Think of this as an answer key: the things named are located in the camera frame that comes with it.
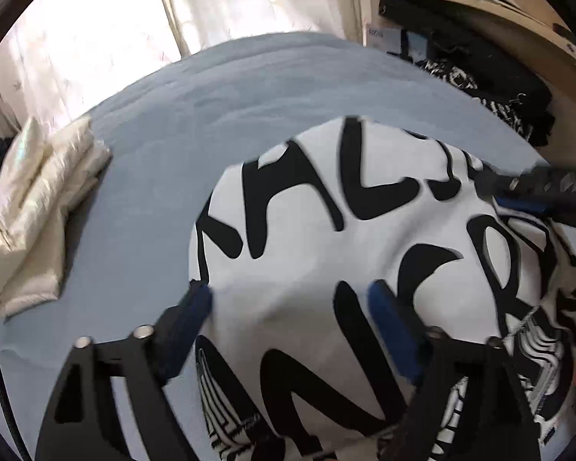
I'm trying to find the blue bed blanket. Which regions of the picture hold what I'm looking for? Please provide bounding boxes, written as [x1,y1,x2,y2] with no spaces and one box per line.
[0,32,540,449]

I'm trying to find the white floral curtain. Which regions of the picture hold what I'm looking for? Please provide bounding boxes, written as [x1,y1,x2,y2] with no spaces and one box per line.
[0,0,370,138]

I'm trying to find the folded cream puffer jacket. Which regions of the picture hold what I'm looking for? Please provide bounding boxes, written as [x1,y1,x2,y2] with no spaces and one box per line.
[0,116,111,318]

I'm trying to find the black white graffiti print jacket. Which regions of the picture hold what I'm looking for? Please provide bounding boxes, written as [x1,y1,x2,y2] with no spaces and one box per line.
[189,117,576,460]

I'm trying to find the black white patterned hanging garment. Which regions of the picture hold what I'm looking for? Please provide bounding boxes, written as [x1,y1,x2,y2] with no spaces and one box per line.
[415,58,556,148]

